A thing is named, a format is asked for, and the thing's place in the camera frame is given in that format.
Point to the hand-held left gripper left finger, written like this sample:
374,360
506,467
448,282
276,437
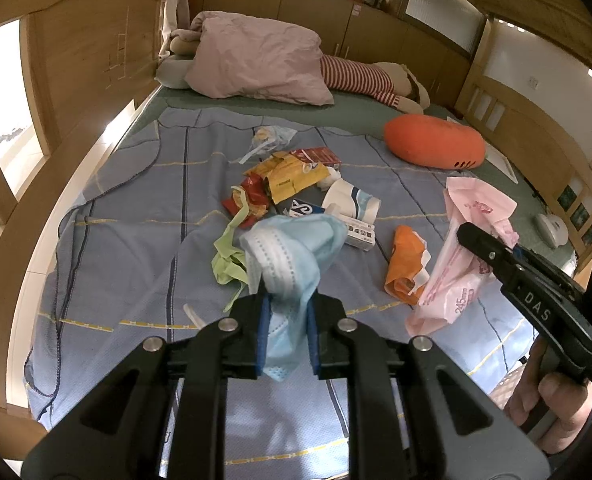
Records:
262,345

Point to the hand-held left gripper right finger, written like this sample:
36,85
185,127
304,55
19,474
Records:
314,345

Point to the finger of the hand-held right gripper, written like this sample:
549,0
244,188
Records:
483,247
545,267

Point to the pink plastic bag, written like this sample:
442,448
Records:
445,280

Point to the blue face mask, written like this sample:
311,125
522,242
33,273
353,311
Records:
296,250

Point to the yellow snack bag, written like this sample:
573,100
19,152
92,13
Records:
288,175

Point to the clear plastic bag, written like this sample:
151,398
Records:
271,137

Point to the person's right hand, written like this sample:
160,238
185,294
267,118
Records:
565,405

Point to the white device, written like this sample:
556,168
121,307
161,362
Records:
551,230

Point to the white plastic strip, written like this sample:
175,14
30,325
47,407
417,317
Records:
193,315

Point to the orange plastic bag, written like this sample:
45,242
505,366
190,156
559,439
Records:
405,250

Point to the white paper sheet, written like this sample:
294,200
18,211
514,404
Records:
500,167

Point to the green plastic bag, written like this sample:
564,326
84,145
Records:
226,265

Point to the beige perforated basket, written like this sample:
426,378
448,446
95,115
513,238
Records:
505,387

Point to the orange pillow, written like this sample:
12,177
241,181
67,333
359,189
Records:
430,140

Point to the small white box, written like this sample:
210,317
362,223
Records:
360,234

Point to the slatted wooden bed board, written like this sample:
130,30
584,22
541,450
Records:
530,125

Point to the blue tissue packet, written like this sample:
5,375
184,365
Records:
301,207

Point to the white paper cup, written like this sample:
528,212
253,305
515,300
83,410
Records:
348,197

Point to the red snack wrapper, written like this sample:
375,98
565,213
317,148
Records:
248,200

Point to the crumpled white tissue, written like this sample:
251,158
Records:
332,176

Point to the blue blanket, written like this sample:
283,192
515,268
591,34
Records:
126,240

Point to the green bed sheet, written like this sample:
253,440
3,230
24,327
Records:
360,115

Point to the red box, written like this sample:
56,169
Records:
321,156

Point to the striped plush toy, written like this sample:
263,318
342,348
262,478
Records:
355,75

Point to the pink pillow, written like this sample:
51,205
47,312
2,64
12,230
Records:
256,55

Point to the beige plush toy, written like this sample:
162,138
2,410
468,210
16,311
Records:
183,42

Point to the wooden cabinet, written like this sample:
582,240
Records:
286,5

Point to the arched wooden bed board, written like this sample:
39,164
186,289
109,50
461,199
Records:
76,60

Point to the hanging pale cloth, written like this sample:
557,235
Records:
173,15

